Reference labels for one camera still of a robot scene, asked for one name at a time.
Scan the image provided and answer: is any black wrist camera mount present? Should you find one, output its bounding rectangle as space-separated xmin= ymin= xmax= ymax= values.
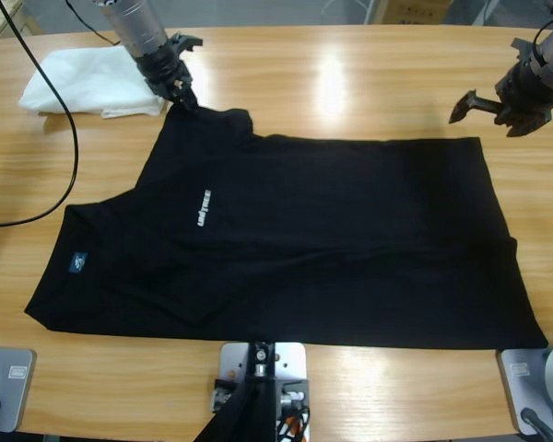
xmin=165 ymin=30 xmax=204 ymax=57
xmin=510 ymin=37 xmax=538 ymax=64

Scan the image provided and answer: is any orange black cable bundle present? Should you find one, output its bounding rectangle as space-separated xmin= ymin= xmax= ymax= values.
xmin=276 ymin=404 xmax=311 ymax=442

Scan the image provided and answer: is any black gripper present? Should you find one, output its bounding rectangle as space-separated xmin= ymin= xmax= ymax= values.
xmin=135 ymin=41 xmax=200 ymax=114
xmin=448 ymin=64 xmax=553 ymax=138

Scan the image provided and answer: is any black polo shirt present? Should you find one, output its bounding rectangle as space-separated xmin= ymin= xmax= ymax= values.
xmin=23 ymin=106 xmax=548 ymax=350

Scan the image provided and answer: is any brown cardboard box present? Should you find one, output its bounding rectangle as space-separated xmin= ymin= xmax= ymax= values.
xmin=377 ymin=0 xmax=453 ymax=24

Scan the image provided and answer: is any grey metal leg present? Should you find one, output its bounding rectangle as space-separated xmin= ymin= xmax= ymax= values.
xmin=469 ymin=0 xmax=501 ymax=27

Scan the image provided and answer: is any white mount block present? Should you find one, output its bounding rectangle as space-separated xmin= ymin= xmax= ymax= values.
xmin=211 ymin=341 xmax=311 ymax=442

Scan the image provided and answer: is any white folded garment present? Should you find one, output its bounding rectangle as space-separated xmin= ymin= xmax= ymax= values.
xmin=18 ymin=45 xmax=170 ymax=120

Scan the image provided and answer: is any dark camera post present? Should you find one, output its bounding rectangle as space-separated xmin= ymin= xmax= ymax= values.
xmin=196 ymin=341 xmax=277 ymax=442

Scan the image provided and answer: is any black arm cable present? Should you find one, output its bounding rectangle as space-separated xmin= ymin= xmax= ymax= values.
xmin=534 ymin=15 xmax=553 ymax=47
xmin=0 ymin=0 xmax=124 ymax=230

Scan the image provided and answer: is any wooden pallet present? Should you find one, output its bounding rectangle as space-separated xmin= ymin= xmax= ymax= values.
xmin=0 ymin=0 xmax=42 ymax=41

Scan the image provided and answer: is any white wire frame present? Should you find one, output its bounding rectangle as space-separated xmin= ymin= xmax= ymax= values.
xmin=321 ymin=0 xmax=374 ymax=24

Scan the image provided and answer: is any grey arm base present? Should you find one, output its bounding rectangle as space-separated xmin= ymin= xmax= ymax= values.
xmin=496 ymin=340 xmax=553 ymax=436
xmin=0 ymin=347 xmax=37 ymax=434

